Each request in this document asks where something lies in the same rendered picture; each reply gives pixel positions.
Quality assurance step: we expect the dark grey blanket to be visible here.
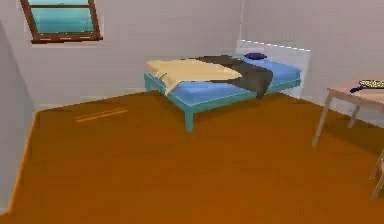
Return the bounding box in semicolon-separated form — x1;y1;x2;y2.
190;54;274;100

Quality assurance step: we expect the brown framed window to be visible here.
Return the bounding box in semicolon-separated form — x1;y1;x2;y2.
19;0;104;45

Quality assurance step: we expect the dark blue pillow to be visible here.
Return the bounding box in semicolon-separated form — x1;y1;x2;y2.
243;52;268;61

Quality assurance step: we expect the cream blanket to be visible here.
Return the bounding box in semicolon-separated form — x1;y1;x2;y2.
145;58;243;97

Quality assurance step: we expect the pale wooden table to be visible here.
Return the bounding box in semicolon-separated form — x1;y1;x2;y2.
311;79;384;148

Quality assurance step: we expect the teal bed with blue mattress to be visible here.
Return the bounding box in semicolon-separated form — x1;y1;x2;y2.
143;39;312;133

